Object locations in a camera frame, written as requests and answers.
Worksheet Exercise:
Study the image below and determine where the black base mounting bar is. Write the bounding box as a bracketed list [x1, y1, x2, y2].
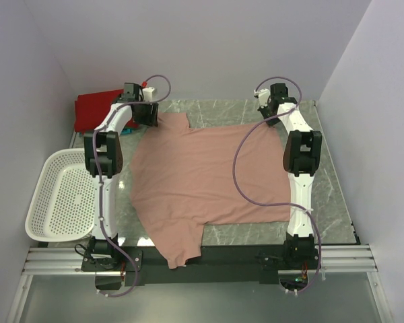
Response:
[81, 245, 320, 286]

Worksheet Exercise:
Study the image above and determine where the white perforated laundry basket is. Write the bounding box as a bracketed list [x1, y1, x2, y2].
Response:
[25, 148, 95, 243]

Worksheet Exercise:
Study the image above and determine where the purple cable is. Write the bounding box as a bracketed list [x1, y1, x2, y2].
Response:
[232, 76, 323, 294]
[92, 74, 172, 299]

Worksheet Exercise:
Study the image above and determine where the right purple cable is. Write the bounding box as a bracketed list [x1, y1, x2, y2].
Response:
[232, 76, 323, 294]

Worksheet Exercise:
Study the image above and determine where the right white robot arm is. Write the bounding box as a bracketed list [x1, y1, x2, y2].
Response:
[255, 83, 323, 242]

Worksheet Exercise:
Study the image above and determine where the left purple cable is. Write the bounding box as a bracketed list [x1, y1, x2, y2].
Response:
[92, 74, 172, 299]

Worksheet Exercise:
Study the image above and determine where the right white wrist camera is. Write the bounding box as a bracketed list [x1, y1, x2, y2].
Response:
[254, 88, 270, 108]

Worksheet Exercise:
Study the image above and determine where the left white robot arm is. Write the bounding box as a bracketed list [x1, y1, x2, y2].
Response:
[83, 81, 159, 242]

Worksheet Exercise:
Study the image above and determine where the pink t-shirt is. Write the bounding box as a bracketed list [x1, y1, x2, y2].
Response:
[130, 112, 290, 269]

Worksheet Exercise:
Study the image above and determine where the folded red t-shirt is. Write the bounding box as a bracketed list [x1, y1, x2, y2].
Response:
[74, 89, 123, 133]

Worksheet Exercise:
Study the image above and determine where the folded teal t-shirt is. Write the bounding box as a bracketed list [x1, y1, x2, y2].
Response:
[121, 128, 135, 135]

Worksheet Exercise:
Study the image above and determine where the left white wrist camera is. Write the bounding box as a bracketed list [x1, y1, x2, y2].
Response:
[141, 81, 157, 102]

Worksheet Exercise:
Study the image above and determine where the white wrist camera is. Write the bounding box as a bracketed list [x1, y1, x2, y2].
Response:
[141, 81, 157, 102]
[254, 88, 270, 108]

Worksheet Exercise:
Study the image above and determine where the aluminium frame rail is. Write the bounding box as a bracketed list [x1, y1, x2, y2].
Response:
[6, 245, 394, 322]

